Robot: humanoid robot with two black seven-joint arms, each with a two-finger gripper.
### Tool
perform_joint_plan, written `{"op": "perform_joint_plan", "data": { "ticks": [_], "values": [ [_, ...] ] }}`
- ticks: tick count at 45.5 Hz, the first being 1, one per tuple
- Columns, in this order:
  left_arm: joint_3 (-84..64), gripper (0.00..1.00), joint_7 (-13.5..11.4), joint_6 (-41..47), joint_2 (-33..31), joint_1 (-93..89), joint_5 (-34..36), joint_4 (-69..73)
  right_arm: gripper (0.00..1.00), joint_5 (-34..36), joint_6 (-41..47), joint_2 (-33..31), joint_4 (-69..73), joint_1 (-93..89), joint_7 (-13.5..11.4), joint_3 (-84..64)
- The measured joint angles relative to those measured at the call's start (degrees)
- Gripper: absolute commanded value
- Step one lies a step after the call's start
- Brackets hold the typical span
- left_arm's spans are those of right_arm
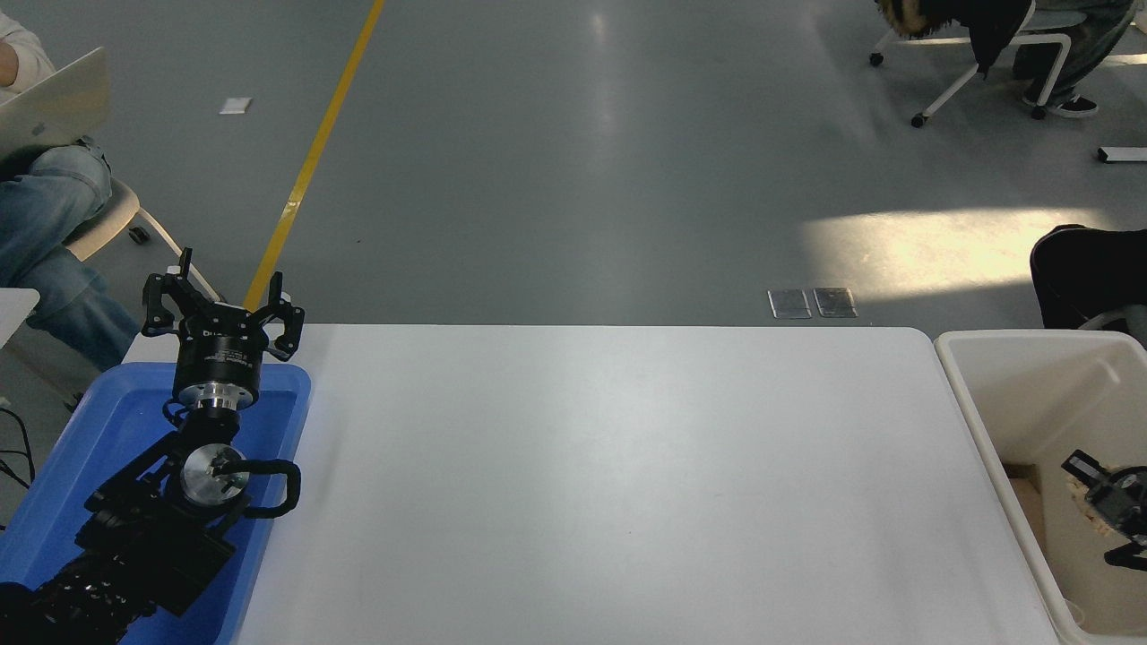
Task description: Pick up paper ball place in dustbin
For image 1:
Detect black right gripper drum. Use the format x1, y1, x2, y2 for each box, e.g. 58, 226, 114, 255
1084, 465, 1147, 541

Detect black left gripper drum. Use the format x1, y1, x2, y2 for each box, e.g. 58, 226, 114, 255
173, 303, 271, 391

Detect beige chair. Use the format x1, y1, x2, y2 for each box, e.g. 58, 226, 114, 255
61, 175, 225, 305

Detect large pale plastic bin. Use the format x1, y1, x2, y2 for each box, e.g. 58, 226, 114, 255
935, 330, 1147, 645

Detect blue plastic tray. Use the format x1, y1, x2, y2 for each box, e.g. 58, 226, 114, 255
0, 362, 312, 645

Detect seated person with laptop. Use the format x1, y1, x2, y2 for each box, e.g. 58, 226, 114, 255
0, 11, 141, 373

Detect small white side table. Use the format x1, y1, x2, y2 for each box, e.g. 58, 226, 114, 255
0, 288, 41, 350

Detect silver laptop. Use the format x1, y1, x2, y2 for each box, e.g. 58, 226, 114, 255
0, 47, 112, 162

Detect white wheeled office chair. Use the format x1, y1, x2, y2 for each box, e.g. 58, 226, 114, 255
868, 0, 1074, 129

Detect walking person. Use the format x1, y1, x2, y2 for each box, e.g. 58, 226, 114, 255
1013, 0, 1141, 120

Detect black coat with fur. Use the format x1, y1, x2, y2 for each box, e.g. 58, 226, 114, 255
875, 0, 1037, 81

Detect black floor cables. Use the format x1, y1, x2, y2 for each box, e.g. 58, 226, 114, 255
0, 408, 37, 529

